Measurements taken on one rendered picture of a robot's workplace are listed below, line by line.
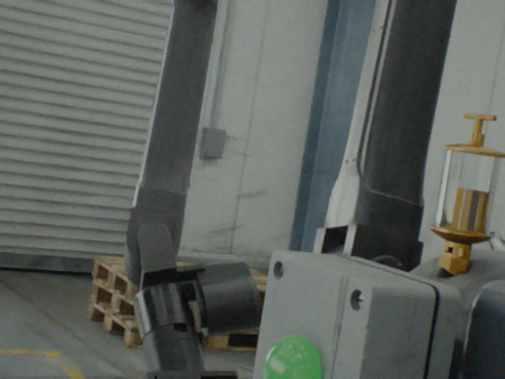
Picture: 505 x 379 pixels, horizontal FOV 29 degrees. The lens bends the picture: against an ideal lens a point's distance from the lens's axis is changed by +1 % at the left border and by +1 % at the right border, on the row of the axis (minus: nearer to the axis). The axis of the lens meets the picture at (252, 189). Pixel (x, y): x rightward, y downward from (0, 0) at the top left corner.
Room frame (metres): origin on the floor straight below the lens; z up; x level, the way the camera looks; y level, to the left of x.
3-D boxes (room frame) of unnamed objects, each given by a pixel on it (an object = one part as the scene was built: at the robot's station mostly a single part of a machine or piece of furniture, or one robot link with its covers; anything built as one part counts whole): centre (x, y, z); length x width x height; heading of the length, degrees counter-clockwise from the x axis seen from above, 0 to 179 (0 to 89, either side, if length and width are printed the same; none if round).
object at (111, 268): (6.46, 0.27, 0.36); 1.20 x 0.82 x 0.14; 116
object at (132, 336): (6.49, 0.26, 0.07); 1.20 x 0.82 x 0.14; 118
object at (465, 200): (0.45, -0.10, 1.37); 0.03 x 0.02 x 0.03; 30
